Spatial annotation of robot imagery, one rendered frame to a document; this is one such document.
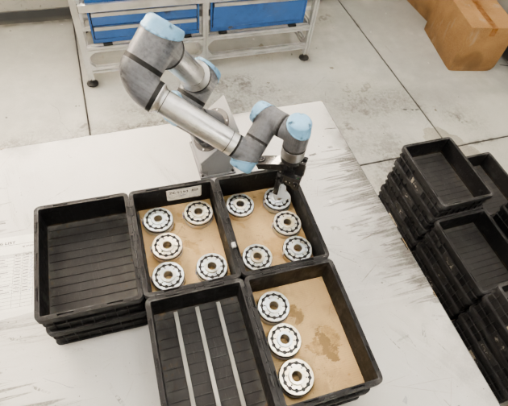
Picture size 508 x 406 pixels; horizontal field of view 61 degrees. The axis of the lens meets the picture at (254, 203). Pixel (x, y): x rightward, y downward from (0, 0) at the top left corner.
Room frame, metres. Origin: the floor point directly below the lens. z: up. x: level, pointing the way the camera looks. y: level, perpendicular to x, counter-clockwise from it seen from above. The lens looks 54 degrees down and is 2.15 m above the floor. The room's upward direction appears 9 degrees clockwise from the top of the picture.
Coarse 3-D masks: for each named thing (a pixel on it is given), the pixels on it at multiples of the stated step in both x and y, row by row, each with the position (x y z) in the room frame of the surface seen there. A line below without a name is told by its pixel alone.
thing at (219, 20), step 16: (240, 0) 2.84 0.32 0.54; (256, 0) 2.87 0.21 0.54; (272, 0) 2.92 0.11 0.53; (288, 0) 2.98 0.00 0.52; (304, 0) 3.05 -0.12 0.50; (224, 16) 2.79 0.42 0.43; (240, 16) 2.84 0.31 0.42; (256, 16) 2.89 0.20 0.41; (272, 16) 2.94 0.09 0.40; (288, 16) 3.00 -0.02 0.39
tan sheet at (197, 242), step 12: (180, 204) 0.90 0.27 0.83; (180, 216) 0.84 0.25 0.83; (180, 228) 0.79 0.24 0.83; (192, 228) 0.80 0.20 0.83; (204, 228) 0.81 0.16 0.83; (216, 228) 0.82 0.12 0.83; (144, 240) 0.72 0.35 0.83; (192, 240) 0.75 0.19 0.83; (204, 240) 0.76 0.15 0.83; (216, 240) 0.77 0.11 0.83; (192, 252) 0.71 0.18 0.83; (204, 252) 0.71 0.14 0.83; (216, 252) 0.72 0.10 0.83; (156, 264) 0.64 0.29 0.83; (180, 264) 0.65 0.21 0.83; (192, 264) 0.66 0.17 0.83; (168, 276) 0.60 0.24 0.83; (192, 276) 0.62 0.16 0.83
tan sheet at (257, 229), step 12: (252, 192) 1.01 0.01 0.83; (264, 192) 1.01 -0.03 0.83; (252, 216) 0.89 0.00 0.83; (264, 216) 0.90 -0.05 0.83; (240, 228) 0.83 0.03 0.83; (252, 228) 0.84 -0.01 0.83; (264, 228) 0.85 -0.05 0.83; (240, 240) 0.78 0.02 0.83; (252, 240) 0.79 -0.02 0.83; (264, 240) 0.80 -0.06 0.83; (276, 240) 0.81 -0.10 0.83; (240, 252) 0.74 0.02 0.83; (276, 252) 0.76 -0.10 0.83; (276, 264) 0.71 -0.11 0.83
